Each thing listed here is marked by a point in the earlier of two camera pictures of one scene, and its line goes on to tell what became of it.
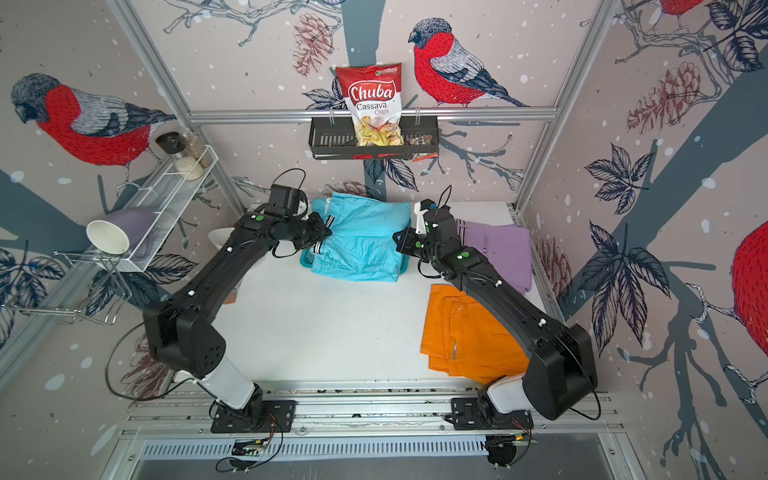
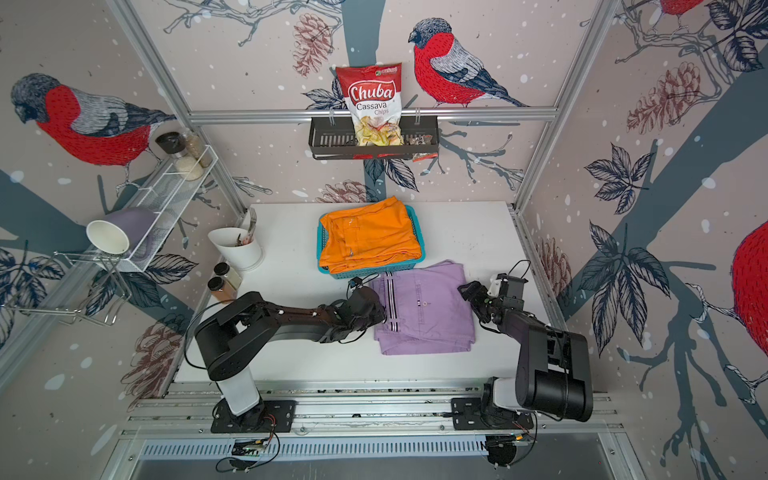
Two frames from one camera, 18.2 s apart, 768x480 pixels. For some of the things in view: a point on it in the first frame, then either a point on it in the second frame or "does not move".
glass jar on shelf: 194,144 does not move
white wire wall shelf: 148,231 does not move
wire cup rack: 81,285 does not move
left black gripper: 319,230 -> 380,314
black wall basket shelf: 335,138 does not move
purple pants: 508,247 -> 423,310
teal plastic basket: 307,255 -> 399,265
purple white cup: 122,231 does not move
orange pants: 462,339 -> 377,234
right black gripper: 404,245 -> 475,299
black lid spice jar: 171,142 does not move
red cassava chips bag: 374,95 does not move
